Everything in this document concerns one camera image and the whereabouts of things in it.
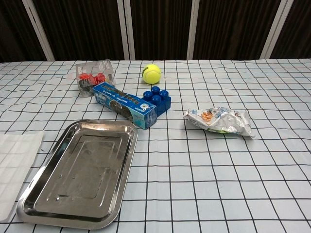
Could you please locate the yellow tennis ball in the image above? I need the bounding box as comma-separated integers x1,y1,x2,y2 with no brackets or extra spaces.
141,63,162,85

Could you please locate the white partition frame post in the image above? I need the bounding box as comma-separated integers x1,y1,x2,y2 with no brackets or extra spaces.
22,0,56,62
260,0,295,60
117,0,136,61
186,0,200,61

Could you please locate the white paper sheet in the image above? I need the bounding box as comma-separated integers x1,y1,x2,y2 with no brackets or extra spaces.
0,131,45,222

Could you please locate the white black checkered tablecloth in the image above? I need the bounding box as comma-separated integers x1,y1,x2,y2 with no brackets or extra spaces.
0,58,311,233

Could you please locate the rectangular stainless steel tray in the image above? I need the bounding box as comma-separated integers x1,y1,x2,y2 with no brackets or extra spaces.
16,118,139,230

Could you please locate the dark brown partition panel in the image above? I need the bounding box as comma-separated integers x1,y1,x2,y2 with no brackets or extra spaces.
193,0,280,60
130,0,193,61
270,0,311,60
0,0,47,63
33,0,126,61

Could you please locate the clear package with red parts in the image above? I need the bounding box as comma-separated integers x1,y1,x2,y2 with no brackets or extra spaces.
75,59,115,98

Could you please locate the crumpled white snack bag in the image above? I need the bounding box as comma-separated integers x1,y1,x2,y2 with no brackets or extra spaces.
183,106,256,139

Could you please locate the long blue cardboard box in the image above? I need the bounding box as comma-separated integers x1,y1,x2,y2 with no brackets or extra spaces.
92,82,158,131

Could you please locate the blue plastic building block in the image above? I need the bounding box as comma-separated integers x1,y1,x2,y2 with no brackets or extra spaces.
142,86,172,117

